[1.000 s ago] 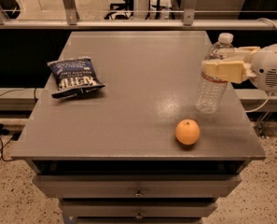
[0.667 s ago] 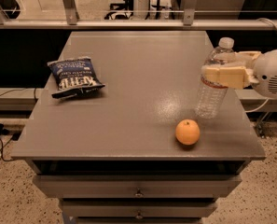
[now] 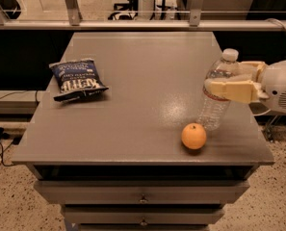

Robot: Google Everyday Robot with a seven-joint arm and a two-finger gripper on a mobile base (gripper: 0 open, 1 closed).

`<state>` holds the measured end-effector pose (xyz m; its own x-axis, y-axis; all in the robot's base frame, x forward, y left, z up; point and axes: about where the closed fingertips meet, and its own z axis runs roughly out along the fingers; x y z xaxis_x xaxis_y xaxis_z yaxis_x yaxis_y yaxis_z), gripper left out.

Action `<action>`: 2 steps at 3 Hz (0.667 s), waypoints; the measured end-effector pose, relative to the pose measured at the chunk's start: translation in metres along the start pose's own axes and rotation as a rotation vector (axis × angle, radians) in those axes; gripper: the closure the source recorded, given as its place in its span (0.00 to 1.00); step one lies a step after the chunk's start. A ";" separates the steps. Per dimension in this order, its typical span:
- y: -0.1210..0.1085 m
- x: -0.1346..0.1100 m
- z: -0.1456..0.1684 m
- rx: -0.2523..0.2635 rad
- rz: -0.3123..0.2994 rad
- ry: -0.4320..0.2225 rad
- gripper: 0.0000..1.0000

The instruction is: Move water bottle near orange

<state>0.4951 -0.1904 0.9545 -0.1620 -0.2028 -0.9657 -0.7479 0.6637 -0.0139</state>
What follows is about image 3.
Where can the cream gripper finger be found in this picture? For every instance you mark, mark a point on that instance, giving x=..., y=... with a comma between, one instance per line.
x=253, y=68
x=240, y=91

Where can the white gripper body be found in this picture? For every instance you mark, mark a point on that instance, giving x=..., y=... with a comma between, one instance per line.
x=279, y=85

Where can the clear plastic water bottle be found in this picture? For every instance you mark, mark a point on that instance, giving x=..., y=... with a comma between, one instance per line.
x=214, y=102

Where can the orange fruit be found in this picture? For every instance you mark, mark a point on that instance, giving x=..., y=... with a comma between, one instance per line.
x=193, y=136

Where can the grey drawer cabinet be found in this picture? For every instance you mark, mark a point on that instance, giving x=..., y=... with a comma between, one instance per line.
x=132, y=131

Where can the black office chair base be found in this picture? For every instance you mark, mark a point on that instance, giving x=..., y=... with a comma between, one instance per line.
x=145, y=10

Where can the blue chip bag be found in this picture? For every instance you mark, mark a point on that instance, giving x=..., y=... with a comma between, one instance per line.
x=76, y=79

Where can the top grey drawer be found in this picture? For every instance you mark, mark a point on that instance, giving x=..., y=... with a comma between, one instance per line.
x=197, y=192

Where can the grey drawer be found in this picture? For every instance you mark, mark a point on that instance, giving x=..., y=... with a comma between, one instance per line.
x=197, y=192
x=142, y=216

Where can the metal guard rail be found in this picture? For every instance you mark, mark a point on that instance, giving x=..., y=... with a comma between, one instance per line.
x=92, y=15

